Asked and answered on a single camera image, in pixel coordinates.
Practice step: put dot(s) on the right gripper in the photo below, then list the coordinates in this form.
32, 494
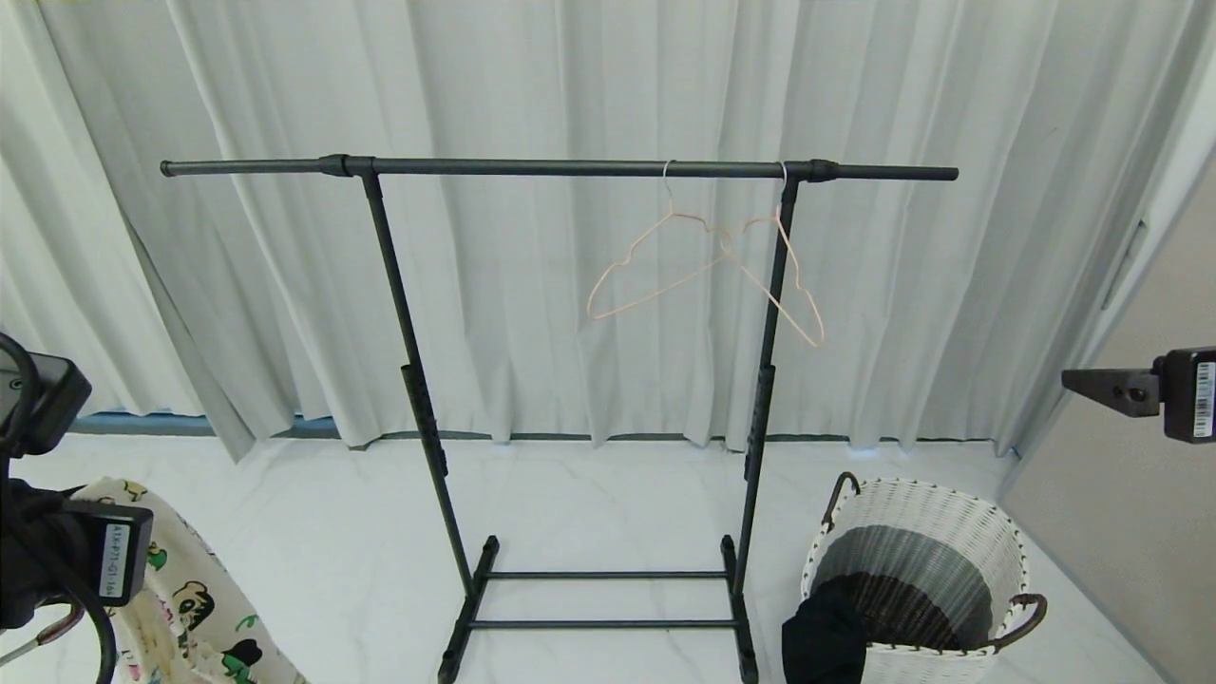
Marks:
1187, 394

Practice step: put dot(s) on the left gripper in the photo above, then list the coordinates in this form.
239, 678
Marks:
76, 560

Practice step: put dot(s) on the cream printed shorts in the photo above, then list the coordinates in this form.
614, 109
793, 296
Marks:
190, 617

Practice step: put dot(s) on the pink clothes hanger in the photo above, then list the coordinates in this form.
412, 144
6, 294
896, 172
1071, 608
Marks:
781, 214
672, 211

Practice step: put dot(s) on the white laundry basket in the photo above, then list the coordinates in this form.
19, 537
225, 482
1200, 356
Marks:
950, 513

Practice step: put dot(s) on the black clothes rack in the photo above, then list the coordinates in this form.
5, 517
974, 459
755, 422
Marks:
570, 168

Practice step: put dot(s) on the black garment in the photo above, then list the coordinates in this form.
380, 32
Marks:
822, 636

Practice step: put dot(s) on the white curtain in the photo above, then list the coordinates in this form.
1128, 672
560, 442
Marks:
532, 361

